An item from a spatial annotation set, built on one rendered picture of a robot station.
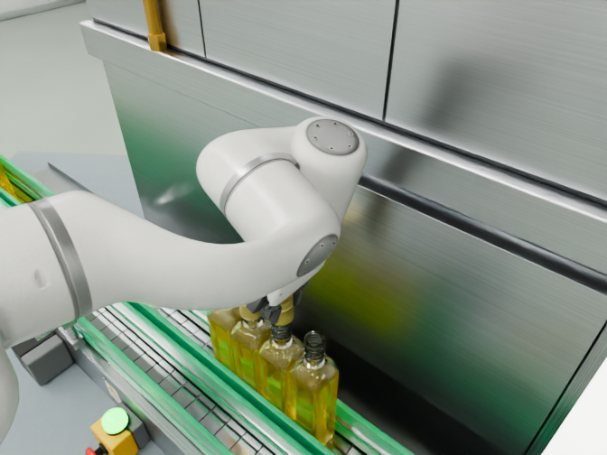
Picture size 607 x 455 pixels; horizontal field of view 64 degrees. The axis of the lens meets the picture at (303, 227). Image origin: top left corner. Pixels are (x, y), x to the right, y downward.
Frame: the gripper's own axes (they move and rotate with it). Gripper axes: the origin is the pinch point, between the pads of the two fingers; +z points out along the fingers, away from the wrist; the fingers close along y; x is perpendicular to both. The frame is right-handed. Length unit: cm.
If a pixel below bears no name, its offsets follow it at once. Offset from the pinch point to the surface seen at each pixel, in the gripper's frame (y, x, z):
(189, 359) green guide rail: 6.4, -10.2, 25.5
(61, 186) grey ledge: -10, -84, 54
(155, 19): -12.9, -42.8, -15.4
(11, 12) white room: -184, -530, 258
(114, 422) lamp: 19.8, -14.0, 38.1
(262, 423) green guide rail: 6.1, 6.8, 22.0
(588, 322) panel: -12.7, 28.7, -17.5
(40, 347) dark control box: 20, -40, 47
